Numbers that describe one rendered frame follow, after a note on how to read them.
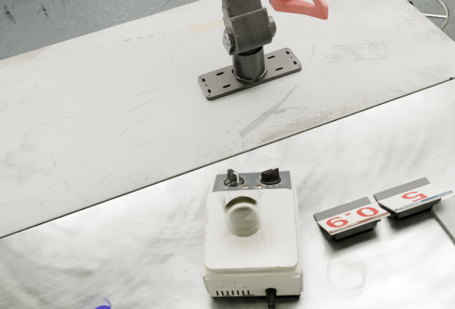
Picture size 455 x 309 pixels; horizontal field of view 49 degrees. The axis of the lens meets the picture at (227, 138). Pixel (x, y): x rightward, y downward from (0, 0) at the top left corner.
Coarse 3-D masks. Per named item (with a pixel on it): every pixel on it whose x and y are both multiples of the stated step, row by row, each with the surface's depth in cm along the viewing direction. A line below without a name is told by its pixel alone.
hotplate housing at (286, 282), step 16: (208, 272) 65; (224, 272) 64; (240, 272) 64; (256, 272) 64; (272, 272) 64; (288, 272) 63; (208, 288) 66; (224, 288) 66; (240, 288) 66; (256, 288) 66; (272, 288) 66; (288, 288) 66; (272, 304) 65
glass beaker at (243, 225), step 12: (228, 180) 63; (240, 180) 63; (252, 180) 63; (228, 192) 64; (240, 192) 65; (252, 192) 65; (228, 216) 62; (240, 216) 61; (252, 216) 62; (228, 228) 65; (240, 228) 63; (252, 228) 64
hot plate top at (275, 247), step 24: (216, 192) 71; (264, 192) 70; (288, 192) 69; (216, 216) 68; (264, 216) 67; (288, 216) 67; (216, 240) 66; (240, 240) 65; (264, 240) 65; (288, 240) 64; (216, 264) 63; (240, 264) 63; (264, 264) 63; (288, 264) 62
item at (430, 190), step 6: (426, 186) 77; (432, 186) 76; (408, 192) 76; (414, 192) 76; (420, 192) 75; (426, 192) 74; (432, 192) 74; (438, 192) 73; (396, 198) 75; (402, 198) 75; (408, 198) 74; (414, 198) 73; (420, 198) 73; (426, 198) 72; (390, 204) 74; (396, 204) 73; (402, 204) 72; (408, 204) 72
